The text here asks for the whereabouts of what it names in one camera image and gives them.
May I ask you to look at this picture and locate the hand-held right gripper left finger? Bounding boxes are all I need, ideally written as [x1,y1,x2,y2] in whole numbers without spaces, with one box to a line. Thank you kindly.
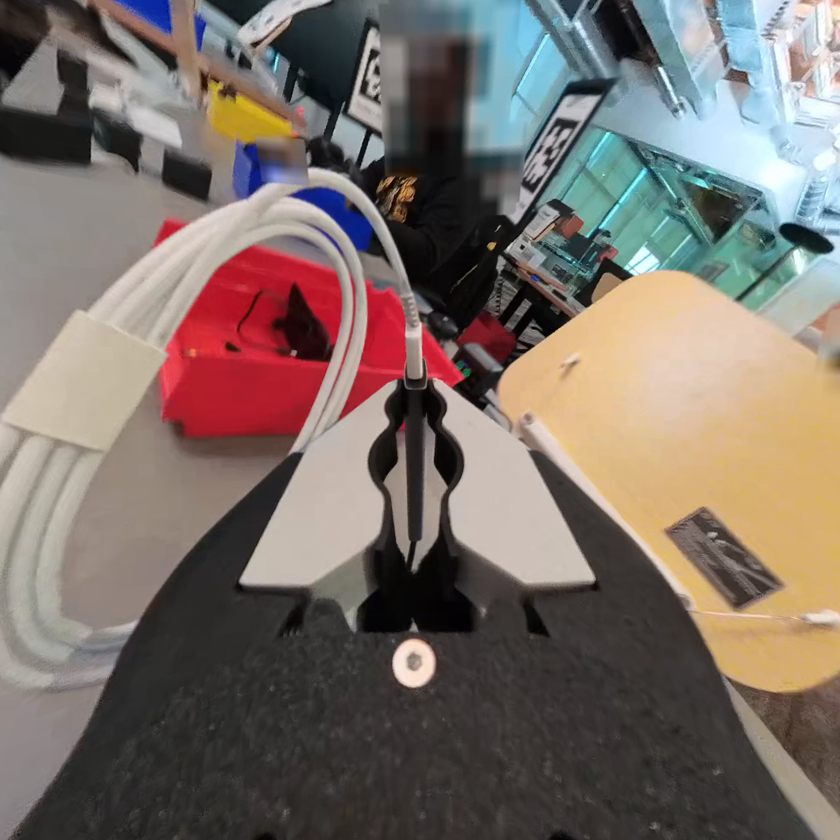
[238,378,414,634]

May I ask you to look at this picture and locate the red storage box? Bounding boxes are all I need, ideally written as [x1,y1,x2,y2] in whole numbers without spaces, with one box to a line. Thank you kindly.
[458,311,519,363]

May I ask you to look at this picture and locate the red plastic bin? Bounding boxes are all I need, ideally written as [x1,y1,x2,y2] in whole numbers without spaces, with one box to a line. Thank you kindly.
[153,217,465,439]

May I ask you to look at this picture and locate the grey USB hub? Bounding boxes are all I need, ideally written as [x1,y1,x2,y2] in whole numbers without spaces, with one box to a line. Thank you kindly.
[402,373,429,573]

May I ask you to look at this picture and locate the black bin divider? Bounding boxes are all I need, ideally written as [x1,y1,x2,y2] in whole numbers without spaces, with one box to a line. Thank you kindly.
[283,281,334,363]

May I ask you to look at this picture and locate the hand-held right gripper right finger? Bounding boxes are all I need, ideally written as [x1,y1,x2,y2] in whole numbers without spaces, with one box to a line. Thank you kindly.
[415,379,598,634]

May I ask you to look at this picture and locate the yellow plastic bin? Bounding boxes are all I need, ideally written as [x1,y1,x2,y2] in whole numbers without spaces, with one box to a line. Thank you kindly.
[205,80,298,143]

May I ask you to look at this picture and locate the black floor lamp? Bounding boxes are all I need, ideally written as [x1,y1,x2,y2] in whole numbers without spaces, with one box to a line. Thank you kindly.
[735,222,836,304]

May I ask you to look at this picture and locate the blue plastic bin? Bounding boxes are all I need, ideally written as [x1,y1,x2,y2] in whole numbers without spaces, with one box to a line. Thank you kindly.
[108,0,206,52]
[233,141,376,255]

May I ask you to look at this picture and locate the white cable bundle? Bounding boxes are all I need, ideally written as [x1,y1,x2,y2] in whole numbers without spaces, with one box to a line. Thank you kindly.
[0,166,429,691]

